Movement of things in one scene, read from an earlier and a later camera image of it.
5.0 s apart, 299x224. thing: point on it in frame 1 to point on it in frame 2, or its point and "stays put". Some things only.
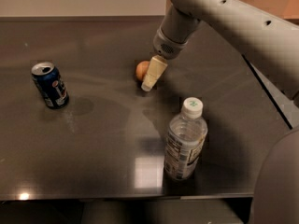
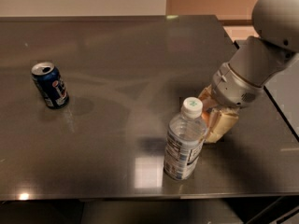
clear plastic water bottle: [185, 140] stays put
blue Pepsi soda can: [49, 85] stays put
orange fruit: [142, 69] to [206, 116]
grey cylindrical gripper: [166, 48] to [235, 87]
